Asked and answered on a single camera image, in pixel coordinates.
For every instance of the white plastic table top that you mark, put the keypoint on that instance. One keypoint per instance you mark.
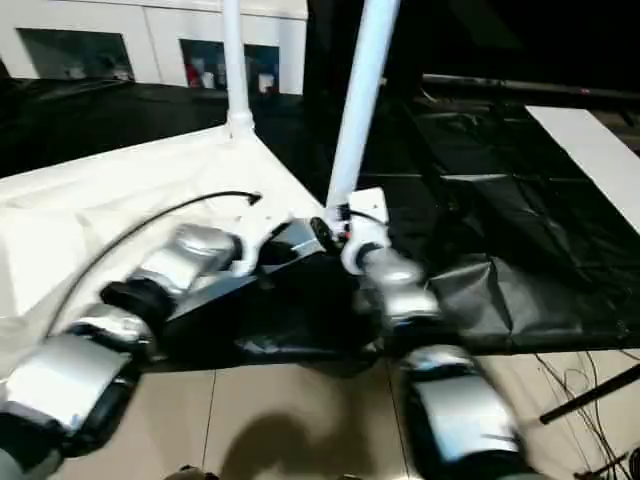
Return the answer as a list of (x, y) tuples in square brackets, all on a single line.
[(125, 175)]

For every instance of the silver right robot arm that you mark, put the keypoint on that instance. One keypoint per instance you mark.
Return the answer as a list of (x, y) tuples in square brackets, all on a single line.
[(400, 280)]

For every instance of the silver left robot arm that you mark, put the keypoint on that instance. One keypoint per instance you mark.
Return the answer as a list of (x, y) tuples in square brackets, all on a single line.
[(190, 255)]

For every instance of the black plastic mat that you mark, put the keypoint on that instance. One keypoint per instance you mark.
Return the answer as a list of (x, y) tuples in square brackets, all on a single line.
[(500, 225)]

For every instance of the grey robot lower body part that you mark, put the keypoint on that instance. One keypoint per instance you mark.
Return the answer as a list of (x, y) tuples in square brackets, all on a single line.
[(192, 473)]

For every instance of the black flat screen television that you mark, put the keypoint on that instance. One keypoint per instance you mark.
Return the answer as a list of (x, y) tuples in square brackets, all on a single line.
[(525, 87)]

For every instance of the white cabinet with glass doors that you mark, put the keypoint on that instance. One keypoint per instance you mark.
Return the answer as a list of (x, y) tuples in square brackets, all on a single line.
[(150, 40)]

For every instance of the black metal table leg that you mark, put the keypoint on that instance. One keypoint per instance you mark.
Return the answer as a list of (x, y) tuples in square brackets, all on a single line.
[(590, 397)]

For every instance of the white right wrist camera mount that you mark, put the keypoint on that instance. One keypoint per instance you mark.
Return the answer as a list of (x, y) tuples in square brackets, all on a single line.
[(367, 215)]

